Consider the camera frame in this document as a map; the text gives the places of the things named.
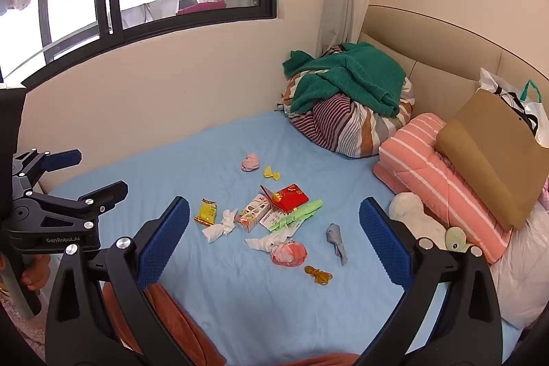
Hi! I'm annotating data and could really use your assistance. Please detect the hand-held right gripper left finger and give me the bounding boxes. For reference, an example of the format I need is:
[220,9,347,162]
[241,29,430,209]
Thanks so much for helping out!
[45,197,194,366]

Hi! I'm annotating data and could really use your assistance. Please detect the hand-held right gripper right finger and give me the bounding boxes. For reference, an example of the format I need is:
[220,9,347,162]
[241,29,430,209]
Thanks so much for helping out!
[359,198,502,366]

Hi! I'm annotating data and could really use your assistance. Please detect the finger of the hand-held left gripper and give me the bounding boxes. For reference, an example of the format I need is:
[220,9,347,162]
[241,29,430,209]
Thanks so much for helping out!
[13,149,82,195]
[4,180,129,236]

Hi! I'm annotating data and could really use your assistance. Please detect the grey fish toy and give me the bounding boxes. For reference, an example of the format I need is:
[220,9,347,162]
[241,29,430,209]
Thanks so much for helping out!
[326,223,348,266]

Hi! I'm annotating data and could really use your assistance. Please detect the yellow snack packet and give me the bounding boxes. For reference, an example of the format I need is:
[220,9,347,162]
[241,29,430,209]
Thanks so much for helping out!
[194,198,219,226]

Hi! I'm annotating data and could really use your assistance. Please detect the white tissue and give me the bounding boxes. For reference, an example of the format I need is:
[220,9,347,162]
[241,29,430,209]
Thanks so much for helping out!
[244,228,296,254]
[201,209,238,243]

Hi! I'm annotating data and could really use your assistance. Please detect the green plastic wrapper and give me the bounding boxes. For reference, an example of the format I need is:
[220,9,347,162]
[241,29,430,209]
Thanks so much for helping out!
[268,199,324,234]

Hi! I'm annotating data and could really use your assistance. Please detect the small printed carton box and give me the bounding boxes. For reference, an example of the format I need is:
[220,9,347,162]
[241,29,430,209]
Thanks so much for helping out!
[235,194,272,233]

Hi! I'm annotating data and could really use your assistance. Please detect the pink red plastic wrapper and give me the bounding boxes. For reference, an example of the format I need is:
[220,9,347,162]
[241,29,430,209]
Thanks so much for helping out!
[271,239,308,267]

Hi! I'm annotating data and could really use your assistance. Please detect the red gift box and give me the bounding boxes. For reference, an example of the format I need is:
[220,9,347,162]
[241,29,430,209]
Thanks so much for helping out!
[259,183,309,215]

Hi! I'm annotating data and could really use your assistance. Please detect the white paper card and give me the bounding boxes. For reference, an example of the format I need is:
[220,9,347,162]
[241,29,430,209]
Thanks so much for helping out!
[258,205,286,232]

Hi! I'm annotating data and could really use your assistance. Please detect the person's left forearm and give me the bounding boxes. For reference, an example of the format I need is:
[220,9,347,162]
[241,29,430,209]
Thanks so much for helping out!
[0,289,46,358]

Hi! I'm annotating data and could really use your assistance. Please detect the person's left hand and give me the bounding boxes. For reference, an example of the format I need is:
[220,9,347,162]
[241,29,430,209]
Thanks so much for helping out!
[21,256,52,292]

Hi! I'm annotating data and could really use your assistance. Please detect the white plush toy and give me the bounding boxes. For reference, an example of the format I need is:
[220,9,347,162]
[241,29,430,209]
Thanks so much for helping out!
[389,192,449,247]

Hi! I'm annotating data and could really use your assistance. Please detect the green turtle plush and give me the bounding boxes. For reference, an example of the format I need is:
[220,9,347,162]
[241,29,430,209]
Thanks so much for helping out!
[444,226,485,259]

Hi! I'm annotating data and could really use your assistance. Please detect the person's orange pants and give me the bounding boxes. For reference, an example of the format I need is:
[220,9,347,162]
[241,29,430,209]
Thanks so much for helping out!
[101,280,361,366]

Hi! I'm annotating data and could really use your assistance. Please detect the pink striped quilt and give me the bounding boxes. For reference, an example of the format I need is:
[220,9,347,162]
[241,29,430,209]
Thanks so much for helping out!
[373,113,513,264]

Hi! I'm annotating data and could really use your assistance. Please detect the blue bed sheet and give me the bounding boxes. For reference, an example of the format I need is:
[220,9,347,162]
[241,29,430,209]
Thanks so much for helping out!
[47,111,522,366]

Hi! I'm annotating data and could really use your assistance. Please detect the striped duvet bundle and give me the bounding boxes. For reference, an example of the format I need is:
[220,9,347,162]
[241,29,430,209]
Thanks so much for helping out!
[277,44,416,158]

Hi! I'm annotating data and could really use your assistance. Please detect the brown paper bag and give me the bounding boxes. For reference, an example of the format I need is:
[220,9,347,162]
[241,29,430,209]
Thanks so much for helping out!
[435,88,549,232]

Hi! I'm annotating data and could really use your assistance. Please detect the green towel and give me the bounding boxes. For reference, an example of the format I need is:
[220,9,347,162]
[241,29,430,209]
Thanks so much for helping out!
[282,42,407,118]

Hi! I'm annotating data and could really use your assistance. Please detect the white plastic bag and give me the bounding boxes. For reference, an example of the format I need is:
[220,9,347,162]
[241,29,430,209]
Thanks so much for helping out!
[478,68,549,144]

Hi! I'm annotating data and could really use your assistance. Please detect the pink cloth on rack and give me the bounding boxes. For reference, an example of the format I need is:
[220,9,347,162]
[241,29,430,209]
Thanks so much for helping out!
[176,0,228,16]

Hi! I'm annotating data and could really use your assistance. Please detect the beige padded headboard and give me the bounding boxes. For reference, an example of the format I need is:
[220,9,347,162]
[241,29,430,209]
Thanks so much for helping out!
[358,4,549,122]

